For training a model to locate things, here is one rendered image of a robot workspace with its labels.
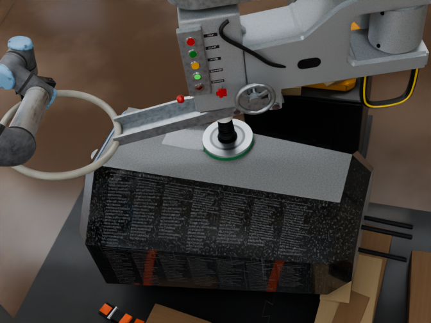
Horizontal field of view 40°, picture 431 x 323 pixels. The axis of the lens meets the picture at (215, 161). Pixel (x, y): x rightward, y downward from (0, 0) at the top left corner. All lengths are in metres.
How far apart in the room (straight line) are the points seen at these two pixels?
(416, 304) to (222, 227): 1.04
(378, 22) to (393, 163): 1.53
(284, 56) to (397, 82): 2.02
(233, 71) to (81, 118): 2.14
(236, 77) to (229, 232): 0.65
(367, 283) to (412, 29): 1.21
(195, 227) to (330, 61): 0.86
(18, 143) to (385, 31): 1.27
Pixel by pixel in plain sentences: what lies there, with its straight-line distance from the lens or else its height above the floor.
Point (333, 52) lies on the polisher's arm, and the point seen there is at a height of 1.36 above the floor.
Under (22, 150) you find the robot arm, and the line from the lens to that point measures 1.80.
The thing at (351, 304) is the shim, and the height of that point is 0.25.
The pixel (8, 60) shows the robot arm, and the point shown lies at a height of 1.40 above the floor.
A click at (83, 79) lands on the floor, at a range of 4.36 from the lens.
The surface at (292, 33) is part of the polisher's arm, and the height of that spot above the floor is 1.44.
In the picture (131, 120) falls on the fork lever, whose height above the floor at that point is 1.03.
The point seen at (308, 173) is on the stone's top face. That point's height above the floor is 0.87.
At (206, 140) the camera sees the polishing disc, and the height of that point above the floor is 0.90.
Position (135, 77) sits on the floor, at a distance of 4.23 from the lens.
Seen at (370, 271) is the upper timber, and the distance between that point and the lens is 2.85.
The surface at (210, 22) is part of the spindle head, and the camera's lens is 1.93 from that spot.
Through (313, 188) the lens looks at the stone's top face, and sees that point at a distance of 2.31.
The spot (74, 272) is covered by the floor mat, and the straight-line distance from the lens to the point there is 3.30.
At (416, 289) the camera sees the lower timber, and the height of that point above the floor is 0.12.
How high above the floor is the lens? 2.71
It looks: 49 degrees down
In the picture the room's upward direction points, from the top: 11 degrees counter-clockwise
